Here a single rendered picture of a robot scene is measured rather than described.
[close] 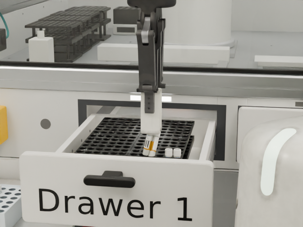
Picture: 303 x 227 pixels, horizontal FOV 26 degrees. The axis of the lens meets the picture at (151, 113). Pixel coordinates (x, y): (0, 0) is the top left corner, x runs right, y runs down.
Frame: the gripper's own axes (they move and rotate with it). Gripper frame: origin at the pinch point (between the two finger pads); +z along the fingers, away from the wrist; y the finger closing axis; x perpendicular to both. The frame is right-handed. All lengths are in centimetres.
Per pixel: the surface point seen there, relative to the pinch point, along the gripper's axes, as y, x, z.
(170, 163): 10.8, 4.5, 4.9
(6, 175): -23.0, -34.4, 21.2
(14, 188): -7.9, -26.7, 17.8
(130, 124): -17.0, -6.7, 7.2
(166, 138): -9.5, 1.1, 7.4
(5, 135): -21.1, -33.2, 11.9
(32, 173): 10.8, -16.3, 7.8
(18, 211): -2.1, -23.8, 19.7
